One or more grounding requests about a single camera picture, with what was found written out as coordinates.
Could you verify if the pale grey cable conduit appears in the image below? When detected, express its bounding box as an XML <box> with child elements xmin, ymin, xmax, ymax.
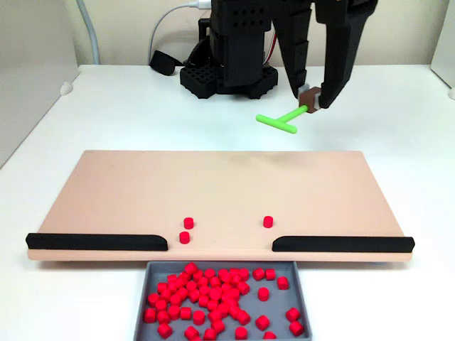
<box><xmin>76</xmin><ymin>0</ymin><xmax>101</xmax><ymax>65</ymax></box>

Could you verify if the black bumper strip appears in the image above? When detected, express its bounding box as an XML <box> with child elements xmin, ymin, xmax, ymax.
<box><xmin>25</xmin><ymin>232</ymin><xmax>168</xmax><ymax>252</ymax></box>
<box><xmin>272</xmin><ymin>235</ymin><xmax>415</xmax><ymax>254</ymax></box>

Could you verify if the black strap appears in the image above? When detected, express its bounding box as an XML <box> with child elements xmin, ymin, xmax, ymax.
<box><xmin>149</xmin><ymin>50</ymin><xmax>186</xmax><ymax>76</ymax></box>

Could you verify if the beige flat board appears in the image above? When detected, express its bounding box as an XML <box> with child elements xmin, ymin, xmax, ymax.
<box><xmin>26</xmin><ymin>150</ymin><xmax>414</xmax><ymax>264</ymax></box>

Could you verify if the green T-shaped pusher tool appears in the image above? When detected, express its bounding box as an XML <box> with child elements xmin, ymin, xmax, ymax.
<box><xmin>255</xmin><ymin>87</ymin><xmax>323</xmax><ymax>135</ymax></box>

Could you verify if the white power cable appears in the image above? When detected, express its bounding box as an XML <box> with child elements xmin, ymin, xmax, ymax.
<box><xmin>147</xmin><ymin>0</ymin><xmax>211</xmax><ymax>67</ymax></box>

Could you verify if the grey plastic tray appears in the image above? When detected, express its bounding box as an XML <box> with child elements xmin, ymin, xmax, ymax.
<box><xmin>132</xmin><ymin>261</ymin><xmax>314</xmax><ymax>341</ymax></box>

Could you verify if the red white black servo cable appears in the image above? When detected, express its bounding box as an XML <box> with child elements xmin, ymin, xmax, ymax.
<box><xmin>264</xmin><ymin>30</ymin><xmax>278</xmax><ymax>67</ymax></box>

